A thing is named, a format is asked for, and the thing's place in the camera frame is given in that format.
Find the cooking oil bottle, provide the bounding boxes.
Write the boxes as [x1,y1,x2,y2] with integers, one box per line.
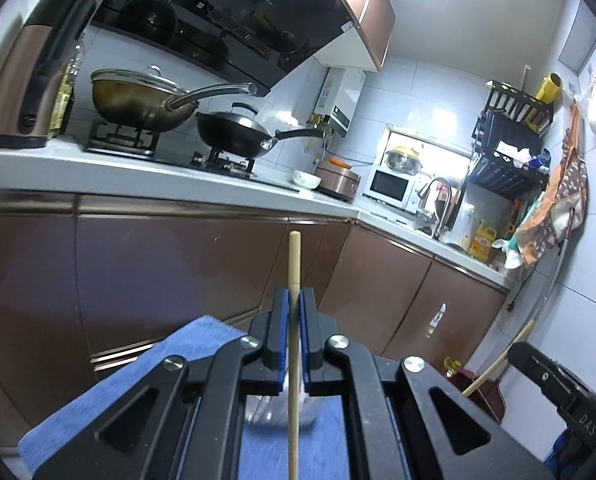
[47,36,85,140]

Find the bamboo chopstick four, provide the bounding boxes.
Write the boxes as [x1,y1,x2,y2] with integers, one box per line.
[288,231,301,480]

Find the brown lower cabinets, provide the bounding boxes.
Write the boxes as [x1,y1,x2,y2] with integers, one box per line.
[0,192,506,446]

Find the blue towel mat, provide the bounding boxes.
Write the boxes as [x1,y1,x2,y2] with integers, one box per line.
[16,314,410,480]

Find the white water heater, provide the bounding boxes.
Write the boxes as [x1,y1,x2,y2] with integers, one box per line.
[313,67,366,138]

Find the black wall dish rack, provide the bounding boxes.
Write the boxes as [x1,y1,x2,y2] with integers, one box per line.
[466,80,553,200]

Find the copper upper cabinets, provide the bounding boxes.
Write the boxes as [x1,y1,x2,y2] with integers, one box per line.
[315,0,395,72]

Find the brown rice cooker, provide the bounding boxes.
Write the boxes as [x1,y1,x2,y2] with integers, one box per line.
[314,159,361,202]

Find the yellow roll of wrap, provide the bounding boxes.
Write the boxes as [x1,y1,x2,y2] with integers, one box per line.
[534,73,563,104]

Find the white microwave oven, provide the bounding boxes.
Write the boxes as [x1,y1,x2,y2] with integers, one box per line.
[363,166,421,214]

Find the steel bowls on microwave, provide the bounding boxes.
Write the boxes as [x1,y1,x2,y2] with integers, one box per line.
[385,146,421,174]

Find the dark red dustpan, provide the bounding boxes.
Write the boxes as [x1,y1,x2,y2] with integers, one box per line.
[450,370,506,425]

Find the chrome kitchen faucet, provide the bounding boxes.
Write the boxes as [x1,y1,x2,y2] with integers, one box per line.
[417,177,453,240]

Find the white bowl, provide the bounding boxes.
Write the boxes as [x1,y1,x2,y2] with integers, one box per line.
[292,170,322,191]

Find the black gas stove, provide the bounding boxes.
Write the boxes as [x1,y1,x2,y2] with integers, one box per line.
[83,119,299,191]

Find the orange patterned hanging apron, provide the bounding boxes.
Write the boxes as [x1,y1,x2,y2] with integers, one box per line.
[514,104,588,266]

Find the black range hood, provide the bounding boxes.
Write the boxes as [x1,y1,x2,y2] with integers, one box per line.
[94,0,352,96]

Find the copper black thermos kettle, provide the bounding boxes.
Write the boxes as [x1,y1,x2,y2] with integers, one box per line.
[0,0,97,148]

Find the bronze wok with glass lid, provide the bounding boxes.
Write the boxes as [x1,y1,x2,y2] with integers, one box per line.
[90,68,258,132]

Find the wire and clear utensil holder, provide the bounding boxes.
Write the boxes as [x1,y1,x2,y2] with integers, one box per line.
[242,368,324,430]

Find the black wok with lid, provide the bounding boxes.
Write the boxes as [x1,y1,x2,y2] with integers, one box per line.
[196,102,325,159]

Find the yellow oil jug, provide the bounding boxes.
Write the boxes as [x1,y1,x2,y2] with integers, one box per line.
[467,222,498,263]

